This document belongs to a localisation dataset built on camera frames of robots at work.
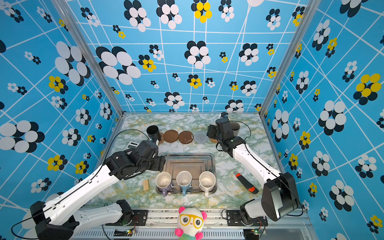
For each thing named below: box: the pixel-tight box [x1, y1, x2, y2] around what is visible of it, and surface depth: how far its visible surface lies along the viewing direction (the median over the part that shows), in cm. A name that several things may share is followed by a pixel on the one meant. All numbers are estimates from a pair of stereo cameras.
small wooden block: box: [143, 179, 149, 191], surface depth 86 cm
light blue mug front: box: [176, 170, 193, 197], surface depth 80 cm
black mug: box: [146, 125, 161, 144], surface depth 99 cm
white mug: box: [199, 171, 217, 198], surface depth 81 cm
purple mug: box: [155, 171, 172, 197], surface depth 81 cm
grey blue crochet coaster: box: [194, 131, 209, 144], surface depth 107 cm
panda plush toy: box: [174, 206, 208, 240], surface depth 68 cm
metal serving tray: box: [162, 153, 217, 194], surface depth 94 cm
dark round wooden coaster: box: [163, 129, 179, 143], surface depth 108 cm
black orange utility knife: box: [235, 173, 259, 194], surface depth 86 cm
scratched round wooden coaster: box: [178, 130, 194, 144], surface depth 107 cm
